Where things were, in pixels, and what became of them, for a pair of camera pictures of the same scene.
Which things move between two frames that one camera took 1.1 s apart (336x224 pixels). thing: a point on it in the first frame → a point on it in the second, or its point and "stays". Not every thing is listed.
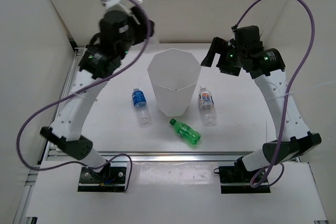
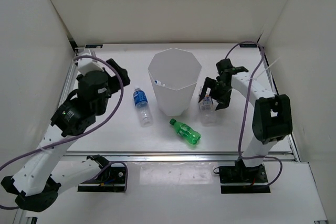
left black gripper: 141,29 → 116,83
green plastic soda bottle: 186,131 stays
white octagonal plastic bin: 175,73 stays
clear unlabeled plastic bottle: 153,45 → 158,82
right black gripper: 217,46 → 223,101
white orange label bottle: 207,107 stays
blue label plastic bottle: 139,100 stays
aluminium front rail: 151,156 stays
